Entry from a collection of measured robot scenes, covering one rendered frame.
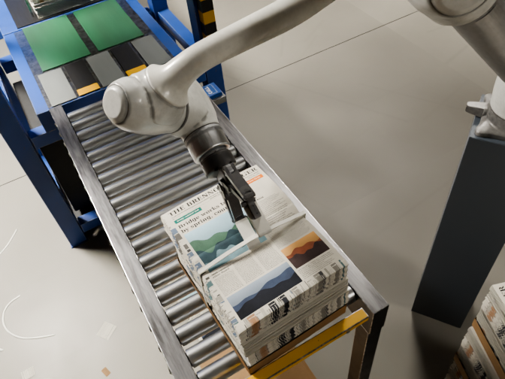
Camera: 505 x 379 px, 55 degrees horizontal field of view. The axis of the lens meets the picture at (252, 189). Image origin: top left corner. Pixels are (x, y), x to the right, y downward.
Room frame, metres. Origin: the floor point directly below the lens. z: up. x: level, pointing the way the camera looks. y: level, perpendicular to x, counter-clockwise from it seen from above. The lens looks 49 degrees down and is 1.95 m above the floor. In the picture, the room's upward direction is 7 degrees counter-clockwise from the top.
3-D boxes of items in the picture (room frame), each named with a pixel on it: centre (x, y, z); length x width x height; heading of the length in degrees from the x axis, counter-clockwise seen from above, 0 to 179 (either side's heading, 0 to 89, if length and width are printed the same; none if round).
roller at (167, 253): (0.90, 0.14, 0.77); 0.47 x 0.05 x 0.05; 114
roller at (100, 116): (1.55, 0.43, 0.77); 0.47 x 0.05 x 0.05; 114
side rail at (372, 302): (1.17, -0.01, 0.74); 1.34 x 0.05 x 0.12; 24
